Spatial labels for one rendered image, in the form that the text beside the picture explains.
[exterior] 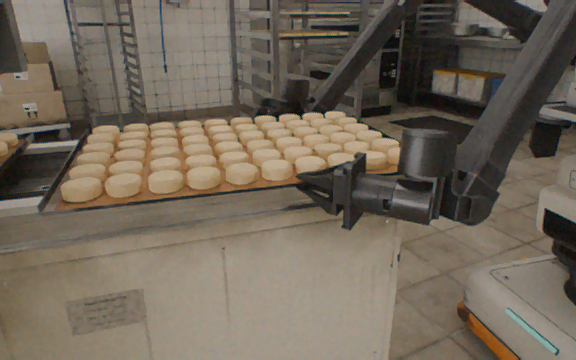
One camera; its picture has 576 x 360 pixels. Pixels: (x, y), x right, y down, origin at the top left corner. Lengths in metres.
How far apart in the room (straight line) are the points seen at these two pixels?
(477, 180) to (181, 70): 4.54
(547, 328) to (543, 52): 1.00
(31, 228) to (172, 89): 4.36
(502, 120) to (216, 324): 0.56
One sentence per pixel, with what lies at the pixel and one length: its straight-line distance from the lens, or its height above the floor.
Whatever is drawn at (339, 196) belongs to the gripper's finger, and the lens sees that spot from 0.58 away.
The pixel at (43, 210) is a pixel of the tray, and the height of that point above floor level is 0.90.
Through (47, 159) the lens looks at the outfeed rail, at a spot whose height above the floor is 0.87.
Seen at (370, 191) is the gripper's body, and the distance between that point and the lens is 0.57.
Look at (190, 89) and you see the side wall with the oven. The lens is 5.02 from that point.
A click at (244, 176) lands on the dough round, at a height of 0.92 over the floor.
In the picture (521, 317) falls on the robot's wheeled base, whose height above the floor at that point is 0.26.
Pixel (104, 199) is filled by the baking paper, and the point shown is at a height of 0.90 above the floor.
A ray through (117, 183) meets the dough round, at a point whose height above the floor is 0.92.
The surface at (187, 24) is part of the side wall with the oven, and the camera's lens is 4.97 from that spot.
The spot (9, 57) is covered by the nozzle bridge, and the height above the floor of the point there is 1.05.
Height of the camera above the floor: 1.14
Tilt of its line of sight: 22 degrees down
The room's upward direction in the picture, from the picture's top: straight up
